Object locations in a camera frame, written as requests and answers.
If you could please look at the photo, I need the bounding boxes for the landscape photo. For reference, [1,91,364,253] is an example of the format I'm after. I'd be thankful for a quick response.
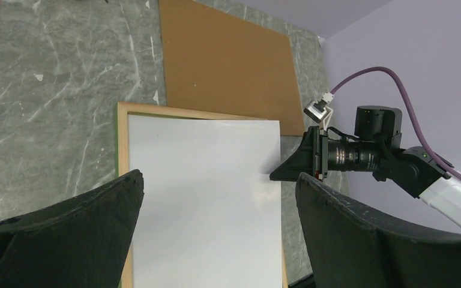
[127,114,284,288]

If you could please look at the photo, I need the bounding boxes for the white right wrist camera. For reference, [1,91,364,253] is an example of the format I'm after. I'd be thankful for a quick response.
[303,92,334,131]

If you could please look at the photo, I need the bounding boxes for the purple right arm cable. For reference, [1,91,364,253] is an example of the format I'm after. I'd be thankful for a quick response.
[330,66,461,196]

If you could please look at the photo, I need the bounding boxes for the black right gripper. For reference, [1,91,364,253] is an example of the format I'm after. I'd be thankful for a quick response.
[269,106,451,198]

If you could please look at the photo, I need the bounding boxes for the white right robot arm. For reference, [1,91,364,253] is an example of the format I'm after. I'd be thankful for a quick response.
[270,106,461,228]

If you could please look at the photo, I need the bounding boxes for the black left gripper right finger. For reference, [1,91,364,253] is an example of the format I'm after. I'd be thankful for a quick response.
[295,173,461,287]

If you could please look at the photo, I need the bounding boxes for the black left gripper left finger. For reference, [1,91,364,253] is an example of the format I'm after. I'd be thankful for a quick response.
[0,170,144,287]

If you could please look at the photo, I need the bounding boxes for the brown fibreboard backing board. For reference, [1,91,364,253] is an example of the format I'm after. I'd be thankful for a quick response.
[159,1,305,136]

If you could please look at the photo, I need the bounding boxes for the light wooden picture frame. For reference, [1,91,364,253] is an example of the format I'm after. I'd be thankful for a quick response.
[115,101,289,288]

